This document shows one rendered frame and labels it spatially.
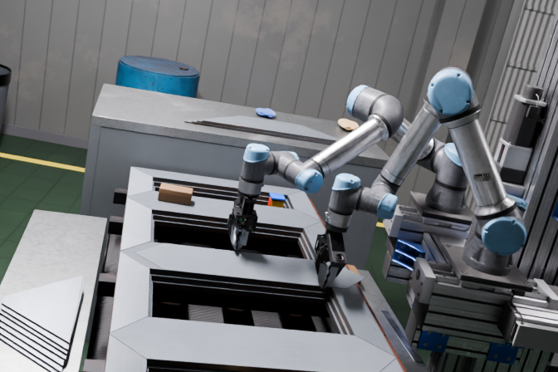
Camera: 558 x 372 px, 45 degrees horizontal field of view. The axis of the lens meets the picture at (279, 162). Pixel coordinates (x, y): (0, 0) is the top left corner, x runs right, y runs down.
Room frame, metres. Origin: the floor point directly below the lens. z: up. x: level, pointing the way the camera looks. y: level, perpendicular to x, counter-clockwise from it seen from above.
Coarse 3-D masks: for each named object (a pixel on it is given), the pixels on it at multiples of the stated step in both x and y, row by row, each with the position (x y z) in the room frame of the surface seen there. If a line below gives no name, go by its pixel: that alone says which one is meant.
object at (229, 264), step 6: (216, 252) 1.97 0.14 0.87; (222, 252) 1.98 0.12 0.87; (228, 252) 1.99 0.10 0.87; (234, 252) 2.00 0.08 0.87; (222, 258) 1.93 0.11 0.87; (228, 258) 1.94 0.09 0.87; (234, 258) 1.95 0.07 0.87; (240, 258) 1.96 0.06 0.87; (222, 264) 1.89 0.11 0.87; (228, 264) 1.90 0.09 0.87; (234, 264) 1.91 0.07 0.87; (240, 264) 1.92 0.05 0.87; (222, 270) 1.86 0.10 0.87; (228, 270) 1.86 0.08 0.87; (234, 270) 1.87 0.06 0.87; (240, 270) 1.88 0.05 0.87; (228, 276) 1.83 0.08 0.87; (234, 276) 1.84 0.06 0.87; (240, 276) 1.84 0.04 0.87
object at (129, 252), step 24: (216, 192) 2.58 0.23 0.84; (264, 192) 2.64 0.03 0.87; (168, 216) 2.22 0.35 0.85; (192, 216) 2.24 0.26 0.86; (288, 240) 2.31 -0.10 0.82; (144, 264) 1.79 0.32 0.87; (168, 288) 1.77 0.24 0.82; (192, 288) 1.79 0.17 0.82; (216, 288) 1.80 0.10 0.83; (240, 288) 1.83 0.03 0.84; (264, 288) 1.84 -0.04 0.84; (288, 288) 1.87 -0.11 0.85; (312, 288) 1.89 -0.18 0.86; (336, 312) 1.79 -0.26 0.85; (168, 360) 1.35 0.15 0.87
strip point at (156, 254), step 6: (156, 246) 1.92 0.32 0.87; (162, 246) 1.93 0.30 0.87; (138, 252) 1.85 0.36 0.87; (144, 252) 1.86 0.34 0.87; (150, 252) 1.87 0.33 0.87; (156, 252) 1.88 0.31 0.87; (162, 252) 1.89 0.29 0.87; (144, 258) 1.82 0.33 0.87; (150, 258) 1.83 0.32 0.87; (156, 258) 1.84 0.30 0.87; (162, 258) 1.85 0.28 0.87; (156, 264) 1.80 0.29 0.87; (162, 264) 1.81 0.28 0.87
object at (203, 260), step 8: (192, 248) 1.96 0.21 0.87; (200, 248) 1.97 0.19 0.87; (208, 248) 1.99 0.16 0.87; (192, 256) 1.91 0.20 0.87; (200, 256) 1.92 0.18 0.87; (208, 256) 1.93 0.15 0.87; (192, 264) 1.85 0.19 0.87; (200, 264) 1.86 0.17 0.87; (208, 264) 1.87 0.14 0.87; (216, 264) 1.89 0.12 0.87; (200, 272) 1.81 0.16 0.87; (208, 272) 1.82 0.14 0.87; (216, 272) 1.83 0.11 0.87
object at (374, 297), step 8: (360, 272) 2.47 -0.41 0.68; (368, 272) 2.48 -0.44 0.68; (368, 280) 2.41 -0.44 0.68; (360, 288) 2.33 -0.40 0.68; (368, 288) 2.34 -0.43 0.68; (376, 288) 2.36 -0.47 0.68; (368, 296) 2.27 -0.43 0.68; (376, 296) 2.29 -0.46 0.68; (376, 304) 2.23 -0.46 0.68; (384, 304) 2.24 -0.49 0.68; (376, 312) 2.16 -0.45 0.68; (392, 312) 2.19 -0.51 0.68; (384, 320) 2.12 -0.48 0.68; (384, 328) 2.06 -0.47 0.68; (392, 328) 2.07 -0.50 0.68; (400, 328) 2.09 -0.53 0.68; (392, 336) 2.02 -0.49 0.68; (392, 344) 1.97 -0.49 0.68; (400, 344) 1.98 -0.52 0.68; (400, 352) 1.93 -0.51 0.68; (408, 352) 1.94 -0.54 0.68; (416, 352) 1.95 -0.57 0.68; (408, 360) 1.89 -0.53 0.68; (408, 368) 1.85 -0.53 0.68; (416, 368) 1.86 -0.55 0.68; (424, 368) 1.87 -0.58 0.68
